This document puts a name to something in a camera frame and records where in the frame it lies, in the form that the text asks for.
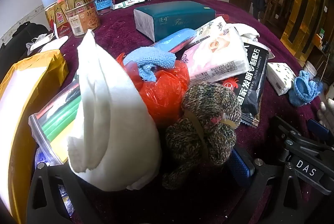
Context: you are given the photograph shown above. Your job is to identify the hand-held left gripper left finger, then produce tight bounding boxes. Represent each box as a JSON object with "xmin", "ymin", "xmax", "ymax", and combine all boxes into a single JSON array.
[{"xmin": 26, "ymin": 161, "xmax": 102, "ymax": 224}]

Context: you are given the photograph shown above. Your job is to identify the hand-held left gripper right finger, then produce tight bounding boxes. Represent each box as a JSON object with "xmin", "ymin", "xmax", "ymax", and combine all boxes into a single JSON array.
[{"xmin": 227, "ymin": 147, "xmax": 303, "ymax": 224}]

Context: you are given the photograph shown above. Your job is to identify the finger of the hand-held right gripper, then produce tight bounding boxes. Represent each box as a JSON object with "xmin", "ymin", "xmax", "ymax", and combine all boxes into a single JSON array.
[
  {"xmin": 271, "ymin": 115, "xmax": 334, "ymax": 159},
  {"xmin": 306, "ymin": 118, "xmax": 334, "ymax": 141}
]

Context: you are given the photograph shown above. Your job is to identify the light blue knitted cloth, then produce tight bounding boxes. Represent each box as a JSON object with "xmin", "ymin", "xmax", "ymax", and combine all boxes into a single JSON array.
[
  {"xmin": 123, "ymin": 48, "xmax": 176, "ymax": 82},
  {"xmin": 288, "ymin": 70, "xmax": 324, "ymax": 107}
]

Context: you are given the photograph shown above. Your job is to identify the clear zip bag coloured contents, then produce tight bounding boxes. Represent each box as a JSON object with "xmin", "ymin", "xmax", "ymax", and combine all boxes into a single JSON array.
[{"xmin": 28, "ymin": 81, "xmax": 82, "ymax": 164}]

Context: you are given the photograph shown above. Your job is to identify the brown knitted sock bundle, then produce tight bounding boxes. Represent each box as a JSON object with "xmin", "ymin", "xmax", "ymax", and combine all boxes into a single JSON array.
[{"xmin": 162, "ymin": 82, "xmax": 242, "ymax": 189}]

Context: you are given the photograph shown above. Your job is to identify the yellow rimmed white box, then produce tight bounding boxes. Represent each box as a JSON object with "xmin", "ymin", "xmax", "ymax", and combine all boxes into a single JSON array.
[{"xmin": 0, "ymin": 49, "xmax": 70, "ymax": 216}]

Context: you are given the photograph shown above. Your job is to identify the white cloth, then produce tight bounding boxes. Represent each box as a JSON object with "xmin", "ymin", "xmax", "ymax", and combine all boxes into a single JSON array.
[{"xmin": 67, "ymin": 29, "xmax": 160, "ymax": 192}]

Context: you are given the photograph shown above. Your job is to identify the red plastic bag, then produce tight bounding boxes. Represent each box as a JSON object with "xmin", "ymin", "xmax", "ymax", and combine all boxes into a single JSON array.
[{"xmin": 116, "ymin": 53, "xmax": 191, "ymax": 123}]

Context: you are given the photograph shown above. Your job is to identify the person's right hand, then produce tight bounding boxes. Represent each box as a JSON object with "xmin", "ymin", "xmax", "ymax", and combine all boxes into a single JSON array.
[{"xmin": 317, "ymin": 98, "xmax": 334, "ymax": 126}]

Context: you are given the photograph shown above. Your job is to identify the white bucket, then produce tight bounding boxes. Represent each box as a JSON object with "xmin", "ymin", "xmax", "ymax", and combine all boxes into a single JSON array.
[{"xmin": 303, "ymin": 61, "xmax": 317, "ymax": 78}]

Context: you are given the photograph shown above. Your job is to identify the black snack packet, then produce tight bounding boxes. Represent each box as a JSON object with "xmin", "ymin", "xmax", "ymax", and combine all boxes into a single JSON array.
[{"xmin": 220, "ymin": 42, "xmax": 270, "ymax": 128}]

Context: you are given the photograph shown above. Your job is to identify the small white dotted tissue pack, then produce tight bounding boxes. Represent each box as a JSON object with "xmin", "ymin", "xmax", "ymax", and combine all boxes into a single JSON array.
[{"xmin": 266, "ymin": 62, "xmax": 297, "ymax": 95}]

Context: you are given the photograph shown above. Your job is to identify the pink tissue pack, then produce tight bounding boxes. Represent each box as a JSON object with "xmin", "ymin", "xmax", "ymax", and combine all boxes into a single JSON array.
[{"xmin": 183, "ymin": 27, "xmax": 251, "ymax": 82}]

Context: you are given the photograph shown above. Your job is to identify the crumpled white tissue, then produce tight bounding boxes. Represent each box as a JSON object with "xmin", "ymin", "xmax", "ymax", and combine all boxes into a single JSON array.
[{"xmin": 233, "ymin": 23, "xmax": 261, "ymax": 43}]

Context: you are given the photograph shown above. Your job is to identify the wooden stair railing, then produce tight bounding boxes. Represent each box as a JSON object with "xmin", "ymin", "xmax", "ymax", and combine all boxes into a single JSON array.
[{"xmin": 261, "ymin": 0, "xmax": 296, "ymax": 29}]

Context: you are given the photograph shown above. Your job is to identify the blue wrapped packet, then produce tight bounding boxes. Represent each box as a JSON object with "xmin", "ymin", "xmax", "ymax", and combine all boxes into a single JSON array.
[{"xmin": 153, "ymin": 28, "xmax": 197, "ymax": 54}]

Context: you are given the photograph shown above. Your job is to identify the white face mask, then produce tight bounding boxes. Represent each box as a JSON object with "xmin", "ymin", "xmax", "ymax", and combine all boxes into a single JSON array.
[{"xmin": 26, "ymin": 32, "xmax": 67, "ymax": 52}]

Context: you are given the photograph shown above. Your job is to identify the black bag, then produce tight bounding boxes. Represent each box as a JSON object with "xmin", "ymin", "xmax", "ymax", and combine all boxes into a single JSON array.
[{"xmin": 0, "ymin": 21, "xmax": 50, "ymax": 81}]

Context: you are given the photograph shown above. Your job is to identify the teal tissue pack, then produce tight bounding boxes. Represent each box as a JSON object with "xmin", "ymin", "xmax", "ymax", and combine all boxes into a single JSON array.
[{"xmin": 134, "ymin": 1, "xmax": 216, "ymax": 42}]

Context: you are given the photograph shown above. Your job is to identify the brown label jar white sticker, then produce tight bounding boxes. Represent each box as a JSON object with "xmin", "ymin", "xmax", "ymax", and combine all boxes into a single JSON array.
[{"xmin": 65, "ymin": 6, "xmax": 102, "ymax": 38}]

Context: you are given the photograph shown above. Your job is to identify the brown label jar blue lid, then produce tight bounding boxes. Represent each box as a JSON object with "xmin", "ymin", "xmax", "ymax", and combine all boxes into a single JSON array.
[{"xmin": 42, "ymin": 0, "xmax": 73, "ymax": 39}]

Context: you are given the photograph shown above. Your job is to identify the white printed papers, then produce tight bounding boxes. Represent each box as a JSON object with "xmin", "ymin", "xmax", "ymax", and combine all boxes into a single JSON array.
[{"xmin": 112, "ymin": 0, "xmax": 149, "ymax": 9}]

